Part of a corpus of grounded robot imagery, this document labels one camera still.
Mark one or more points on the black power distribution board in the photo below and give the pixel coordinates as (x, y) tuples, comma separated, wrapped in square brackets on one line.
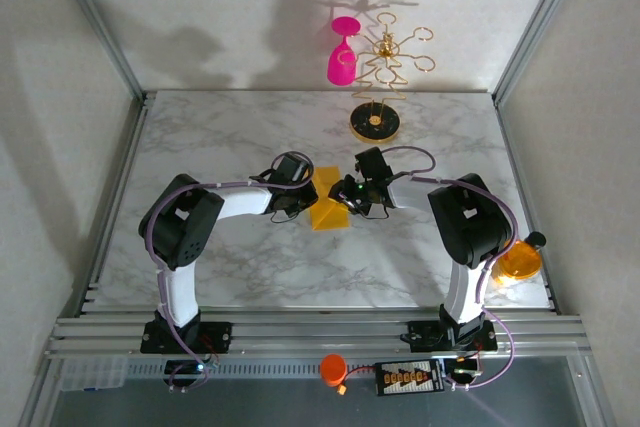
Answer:
[(410, 378)]

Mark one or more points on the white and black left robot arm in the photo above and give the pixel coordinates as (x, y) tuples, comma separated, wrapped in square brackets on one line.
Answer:
[(180, 232)]

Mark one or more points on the orange plastic wine glass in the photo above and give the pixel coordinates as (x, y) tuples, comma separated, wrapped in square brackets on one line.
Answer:
[(520, 262)]

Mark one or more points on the orange round push button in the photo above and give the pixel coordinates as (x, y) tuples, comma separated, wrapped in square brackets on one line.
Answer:
[(333, 369)]

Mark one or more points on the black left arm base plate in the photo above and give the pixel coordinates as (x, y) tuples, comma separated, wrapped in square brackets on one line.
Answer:
[(215, 334)]

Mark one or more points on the small black controller box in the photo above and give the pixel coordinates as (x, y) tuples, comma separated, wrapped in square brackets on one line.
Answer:
[(182, 369), (462, 369)]

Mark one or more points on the yellow power connector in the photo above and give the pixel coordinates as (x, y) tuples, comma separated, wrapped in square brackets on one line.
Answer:
[(342, 390)]

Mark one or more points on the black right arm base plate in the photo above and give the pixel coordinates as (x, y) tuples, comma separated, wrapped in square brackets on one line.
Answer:
[(425, 336)]

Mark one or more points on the aluminium mounting rail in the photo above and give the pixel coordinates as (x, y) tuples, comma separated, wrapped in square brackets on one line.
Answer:
[(320, 332)]

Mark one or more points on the pink plastic wine glass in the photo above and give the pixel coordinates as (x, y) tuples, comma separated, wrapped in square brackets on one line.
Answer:
[(340, 72)]

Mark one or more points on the clear plastic organizer box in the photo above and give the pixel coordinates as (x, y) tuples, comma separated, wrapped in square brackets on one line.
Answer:
[(92, 373)]

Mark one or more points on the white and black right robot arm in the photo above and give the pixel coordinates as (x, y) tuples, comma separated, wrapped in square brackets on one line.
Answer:
[(465, 227)]

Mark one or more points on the yellow paper sheet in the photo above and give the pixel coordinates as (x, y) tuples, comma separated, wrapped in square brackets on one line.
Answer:
[(327, 219)]

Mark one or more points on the aluminium frame post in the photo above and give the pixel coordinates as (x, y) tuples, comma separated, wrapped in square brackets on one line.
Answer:
[(537, 22), (100, 22)]

